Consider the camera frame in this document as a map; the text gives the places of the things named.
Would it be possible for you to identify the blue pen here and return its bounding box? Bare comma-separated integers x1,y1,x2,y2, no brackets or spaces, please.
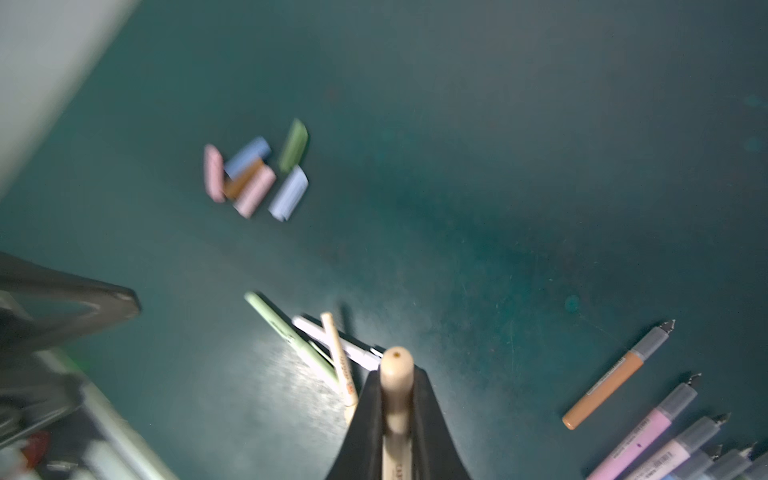
663,444,723,480

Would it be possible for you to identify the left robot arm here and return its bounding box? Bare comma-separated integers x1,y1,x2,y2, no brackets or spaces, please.
1,253,175,479

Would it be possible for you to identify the pale pink pen cap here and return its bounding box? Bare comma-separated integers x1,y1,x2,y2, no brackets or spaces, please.
234,166,277,218

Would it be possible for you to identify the yellow beige pen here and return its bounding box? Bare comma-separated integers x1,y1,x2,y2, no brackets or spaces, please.
320,312,359,425

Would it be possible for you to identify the light green pen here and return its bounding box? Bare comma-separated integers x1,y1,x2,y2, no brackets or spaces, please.
244,292,339,391

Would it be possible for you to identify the dark green pen cap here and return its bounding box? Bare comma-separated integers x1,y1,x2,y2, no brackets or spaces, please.
278,118,309,174

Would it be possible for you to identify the lavender white pen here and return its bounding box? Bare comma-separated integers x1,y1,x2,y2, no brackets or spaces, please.
698,444,755,480

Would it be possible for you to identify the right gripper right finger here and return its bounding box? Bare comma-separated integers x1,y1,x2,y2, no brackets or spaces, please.
411,367,471,480

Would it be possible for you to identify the brown pen cap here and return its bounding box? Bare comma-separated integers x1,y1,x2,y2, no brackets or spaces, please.
224,158,264,201

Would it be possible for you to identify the green table mat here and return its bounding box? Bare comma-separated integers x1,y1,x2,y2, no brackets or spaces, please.
1,1,767,479

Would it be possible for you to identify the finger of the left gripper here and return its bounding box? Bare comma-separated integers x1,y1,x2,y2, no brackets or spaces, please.
1,253,141,354

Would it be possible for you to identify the lavender pen cap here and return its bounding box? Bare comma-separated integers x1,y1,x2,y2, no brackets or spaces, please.
269,166,309,222

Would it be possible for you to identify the brown pen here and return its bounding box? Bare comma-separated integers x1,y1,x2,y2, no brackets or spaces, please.
562,319,676,430

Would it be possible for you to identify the blue pen cap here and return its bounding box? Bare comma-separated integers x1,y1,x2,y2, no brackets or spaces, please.
224,137,271,179

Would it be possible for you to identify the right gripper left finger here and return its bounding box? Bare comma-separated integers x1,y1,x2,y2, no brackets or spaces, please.
325,371,384,480

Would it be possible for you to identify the pale pink white pen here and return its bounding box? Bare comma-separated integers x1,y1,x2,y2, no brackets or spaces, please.
626,413,731,480

